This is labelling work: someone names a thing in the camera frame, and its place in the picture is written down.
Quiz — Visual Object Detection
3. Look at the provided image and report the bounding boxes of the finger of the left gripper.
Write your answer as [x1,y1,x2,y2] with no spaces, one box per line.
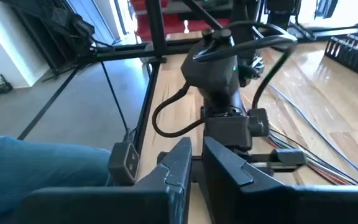
[271,147,308,174]
[156,151,174,166]

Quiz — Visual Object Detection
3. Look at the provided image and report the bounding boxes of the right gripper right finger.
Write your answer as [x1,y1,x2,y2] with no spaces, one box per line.
[201,136,358,224]

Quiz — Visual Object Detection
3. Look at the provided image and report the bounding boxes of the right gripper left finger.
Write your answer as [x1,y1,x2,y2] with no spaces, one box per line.
[25,136,194,224]

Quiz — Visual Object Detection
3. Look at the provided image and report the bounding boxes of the multicoloured wire harness bundle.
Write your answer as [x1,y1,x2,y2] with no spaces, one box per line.
[241,82,358,187]

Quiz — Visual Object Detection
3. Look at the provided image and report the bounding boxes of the black slotted cable duct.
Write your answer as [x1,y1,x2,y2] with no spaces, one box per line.
[324,33,358,83]

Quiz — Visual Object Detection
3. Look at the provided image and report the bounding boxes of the person's leg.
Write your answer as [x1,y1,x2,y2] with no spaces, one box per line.
[0,135,113,224]

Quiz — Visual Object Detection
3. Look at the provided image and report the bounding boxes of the red storage bins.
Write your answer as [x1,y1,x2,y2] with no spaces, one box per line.
[131,0,231,35]

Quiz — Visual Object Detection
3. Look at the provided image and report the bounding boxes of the black metal equipment rack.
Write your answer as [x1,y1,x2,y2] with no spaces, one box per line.
[0,0,96,74]

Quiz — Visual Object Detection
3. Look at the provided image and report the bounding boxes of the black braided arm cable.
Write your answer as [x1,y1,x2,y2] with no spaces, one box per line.
[152,81,206,139]

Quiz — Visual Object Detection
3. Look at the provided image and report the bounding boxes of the black table-level camera box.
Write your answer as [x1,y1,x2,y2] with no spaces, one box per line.
[108,141,140,187]

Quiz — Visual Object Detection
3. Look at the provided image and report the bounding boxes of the black glossy camera cable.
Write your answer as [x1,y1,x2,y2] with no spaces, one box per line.
[193,20,298,110]

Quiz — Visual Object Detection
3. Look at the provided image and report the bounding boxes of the black metal table frame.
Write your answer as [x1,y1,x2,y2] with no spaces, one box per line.
[85,0,204,153]

